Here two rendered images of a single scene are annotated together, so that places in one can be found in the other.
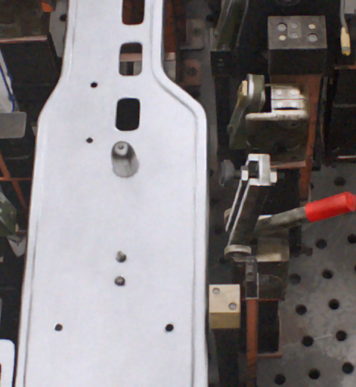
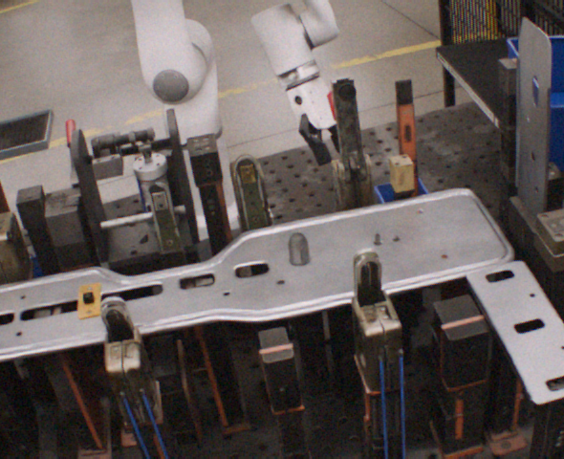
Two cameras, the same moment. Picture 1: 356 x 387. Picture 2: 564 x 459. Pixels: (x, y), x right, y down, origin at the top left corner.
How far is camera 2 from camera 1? 144 cm
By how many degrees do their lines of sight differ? 66
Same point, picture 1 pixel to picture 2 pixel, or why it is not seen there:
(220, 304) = (405, 161)
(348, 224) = not seen: hidden behind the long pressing
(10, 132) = (281, 336)
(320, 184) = not seen: hidden behind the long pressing
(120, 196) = (328, 254)
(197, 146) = (274, 229)
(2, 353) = (477, 276)
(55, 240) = not seen: hidden behind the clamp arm
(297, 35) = (206, 142)
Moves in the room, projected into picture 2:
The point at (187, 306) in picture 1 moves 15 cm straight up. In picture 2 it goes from (401, 207) to (396, 129)
